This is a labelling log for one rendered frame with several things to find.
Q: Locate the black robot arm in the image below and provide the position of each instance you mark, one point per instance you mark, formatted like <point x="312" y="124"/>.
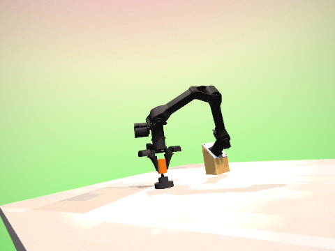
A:
<point x="160" y="114"/>

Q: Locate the orange knob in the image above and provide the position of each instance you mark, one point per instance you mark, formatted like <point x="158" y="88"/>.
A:
<point x="162" y="166"/>

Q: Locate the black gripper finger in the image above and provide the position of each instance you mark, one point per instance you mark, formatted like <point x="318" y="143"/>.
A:
<point x="168" y="158"/>
<point x="155" y="161"/>

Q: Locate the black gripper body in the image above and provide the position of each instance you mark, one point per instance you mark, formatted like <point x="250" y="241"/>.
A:
<point x="158" y="142"/>

